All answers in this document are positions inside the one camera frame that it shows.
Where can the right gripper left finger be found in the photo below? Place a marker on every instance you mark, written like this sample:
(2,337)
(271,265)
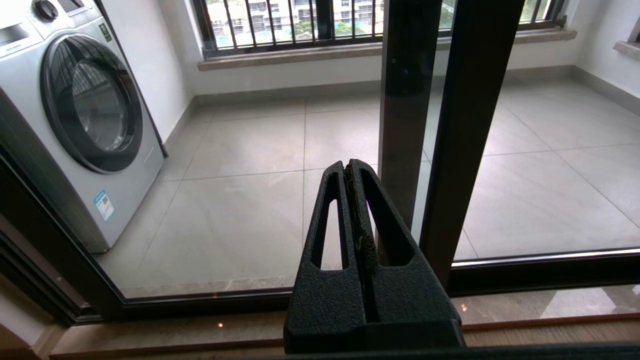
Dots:
(325,300)

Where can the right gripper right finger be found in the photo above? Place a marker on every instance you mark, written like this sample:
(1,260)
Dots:
(410,300)

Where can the black framed glass door panel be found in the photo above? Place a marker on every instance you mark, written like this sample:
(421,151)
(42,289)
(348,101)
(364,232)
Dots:
(550,275)

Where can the long stone window sill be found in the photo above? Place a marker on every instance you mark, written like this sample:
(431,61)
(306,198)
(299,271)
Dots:
(300,56)

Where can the black balcony railing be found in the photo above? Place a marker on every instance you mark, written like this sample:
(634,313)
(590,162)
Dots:
(280,44)

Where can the short stone window sill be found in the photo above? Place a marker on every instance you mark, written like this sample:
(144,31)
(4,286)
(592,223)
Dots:
(629,51)

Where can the silver front-load washing machine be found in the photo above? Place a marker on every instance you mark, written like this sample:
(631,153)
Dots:
(30,125)

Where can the black window frame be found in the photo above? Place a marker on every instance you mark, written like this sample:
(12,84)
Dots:
(324,20)

